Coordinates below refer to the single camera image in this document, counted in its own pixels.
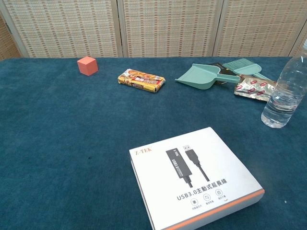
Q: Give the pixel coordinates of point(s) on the yellow snack packet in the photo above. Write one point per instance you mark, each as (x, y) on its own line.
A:
(141, 80)

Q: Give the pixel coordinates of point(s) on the teal plastic dustpan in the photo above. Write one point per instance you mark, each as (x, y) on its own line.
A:
(199, 76)

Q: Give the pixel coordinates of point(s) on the woven folding screen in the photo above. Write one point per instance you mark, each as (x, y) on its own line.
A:
(168, 26)

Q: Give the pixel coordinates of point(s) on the teal hand brush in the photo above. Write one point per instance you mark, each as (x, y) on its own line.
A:
(244, 67)

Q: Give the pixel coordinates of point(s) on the silver foil snack packet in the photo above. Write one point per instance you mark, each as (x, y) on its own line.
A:
(254, 88)

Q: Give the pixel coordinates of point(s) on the orange cube block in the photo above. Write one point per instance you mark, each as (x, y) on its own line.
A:
(87, 66)

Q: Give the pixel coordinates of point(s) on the clear plastic bottle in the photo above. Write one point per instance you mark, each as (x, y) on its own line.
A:
(282, 100)

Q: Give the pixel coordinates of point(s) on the black card packet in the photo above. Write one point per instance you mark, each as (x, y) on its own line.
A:
(221, 69)

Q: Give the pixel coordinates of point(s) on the blue table cloth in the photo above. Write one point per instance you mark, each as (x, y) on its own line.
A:
(72, 134)

